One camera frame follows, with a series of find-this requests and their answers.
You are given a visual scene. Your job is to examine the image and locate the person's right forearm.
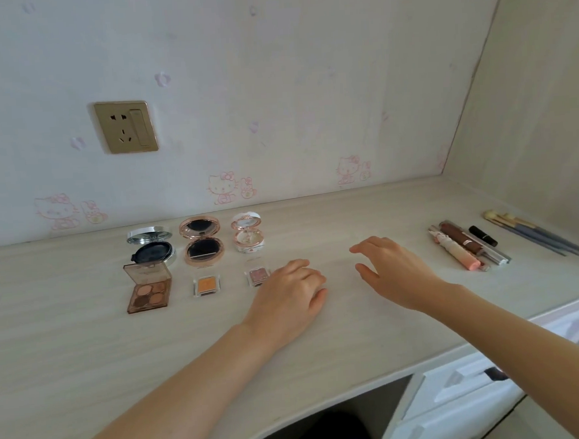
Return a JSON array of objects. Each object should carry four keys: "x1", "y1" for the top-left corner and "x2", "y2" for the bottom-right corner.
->
[{"x1": 425, "y1": 275, "x2": 579, "y2": 439}]

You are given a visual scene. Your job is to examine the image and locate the person's left forearm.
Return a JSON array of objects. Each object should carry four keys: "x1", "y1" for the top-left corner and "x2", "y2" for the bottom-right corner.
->
[{"x1": 49, "y1": 320, "x2": 284, "y2": 439}]

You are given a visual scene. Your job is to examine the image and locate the gold wall socket plate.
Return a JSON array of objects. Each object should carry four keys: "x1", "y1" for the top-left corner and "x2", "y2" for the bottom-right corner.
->
[{"x1": 92, "y1": 98, "x2": 160, "y2": 156}]

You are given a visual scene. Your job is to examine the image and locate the rose gold brown lipstick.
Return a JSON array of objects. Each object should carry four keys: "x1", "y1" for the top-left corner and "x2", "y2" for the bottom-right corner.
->
[{"x1": 439, "y1": 219, "x2": 484, "y2": 257}]

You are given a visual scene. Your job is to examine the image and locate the light wooden side panel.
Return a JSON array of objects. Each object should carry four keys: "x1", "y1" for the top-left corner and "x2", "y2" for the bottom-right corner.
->
[{"x1": 432, "y1": 0, "x2": 579, "y2": 257}]

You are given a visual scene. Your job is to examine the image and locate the pink glitter single eyeshadow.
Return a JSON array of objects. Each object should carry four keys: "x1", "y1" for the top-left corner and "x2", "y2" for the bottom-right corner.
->
[{"x1": 245, "y1": 265, "x2": 273, "y2": 288}]

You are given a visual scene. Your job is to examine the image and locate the person's right hand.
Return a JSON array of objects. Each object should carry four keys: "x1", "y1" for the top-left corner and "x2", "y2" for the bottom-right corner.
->
[{"x1": 348, "y1": 231, "x2": 454, "y2": 320}]

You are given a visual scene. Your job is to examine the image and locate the orange single eyeshadow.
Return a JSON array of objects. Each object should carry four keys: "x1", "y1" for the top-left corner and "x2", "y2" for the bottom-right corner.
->
[{"x1": 192, "y1": 273, "x2": 223, "y2": 300}]

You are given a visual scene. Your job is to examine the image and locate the person's black trousers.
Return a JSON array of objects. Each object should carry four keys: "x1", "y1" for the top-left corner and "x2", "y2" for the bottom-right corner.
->
[{"x1": 287, "y1": 410, "x2": 373, "y2": 439}]

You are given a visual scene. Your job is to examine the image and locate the small black case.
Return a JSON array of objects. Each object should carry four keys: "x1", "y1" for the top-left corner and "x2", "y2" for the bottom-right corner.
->
[{"x1": 468, "y1": 224, "x2": 499, "y2": 250}]

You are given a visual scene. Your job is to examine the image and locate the rose gold floral compact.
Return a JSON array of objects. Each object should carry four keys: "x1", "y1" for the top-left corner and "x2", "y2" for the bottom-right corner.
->
[{"x1": 178, "y1": 214, "x2": 226, "y2": 269}]

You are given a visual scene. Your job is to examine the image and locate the white round blush compact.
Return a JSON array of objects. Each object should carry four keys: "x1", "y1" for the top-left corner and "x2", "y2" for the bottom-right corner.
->
[{"x1": 229, "y1": 209, "x2": 267, "y2": 256}]

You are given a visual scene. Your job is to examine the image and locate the brown eyeshadow quad palette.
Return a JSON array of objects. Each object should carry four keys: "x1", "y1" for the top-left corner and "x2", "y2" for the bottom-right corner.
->
[{"x1": 122, "y1": 259, "x2": 175, "y2": 315}]

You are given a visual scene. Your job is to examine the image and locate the white wooden drawer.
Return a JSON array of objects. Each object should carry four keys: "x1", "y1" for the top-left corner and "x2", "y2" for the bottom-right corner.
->
[{"x1": 398, "y1": 302, "x2": 579, "y2": 421}]

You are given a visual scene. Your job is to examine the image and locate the person's left hand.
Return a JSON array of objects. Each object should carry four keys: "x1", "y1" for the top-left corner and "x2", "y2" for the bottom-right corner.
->
[{"x1": 235, "y1": 257, "x2": 332, "y2": 353}]

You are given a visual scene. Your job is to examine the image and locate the pink cat lip tube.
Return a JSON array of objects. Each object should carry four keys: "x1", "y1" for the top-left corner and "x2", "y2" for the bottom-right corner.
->
[{"x1": 428, "y1": 224, "x2": 483, "y2": 274}]

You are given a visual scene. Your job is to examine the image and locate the set of makeup brushes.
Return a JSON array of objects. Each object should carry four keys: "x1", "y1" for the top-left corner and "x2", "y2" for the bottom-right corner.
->
[{"x1": 490, "y1": 214, "x2": 567, "y2": 262}]

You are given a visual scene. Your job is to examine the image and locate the red lip gloss tube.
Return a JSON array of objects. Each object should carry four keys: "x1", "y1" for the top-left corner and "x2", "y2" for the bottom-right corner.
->
[{"x1": 444, "y1": 217, "x2": 504, "y2": 270}]

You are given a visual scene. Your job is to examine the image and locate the silver round cushion compact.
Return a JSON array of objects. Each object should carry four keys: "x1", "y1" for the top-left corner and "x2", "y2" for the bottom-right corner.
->
[{"x1": 126, "y1": 225, "x2": 177, "y2": 270}]

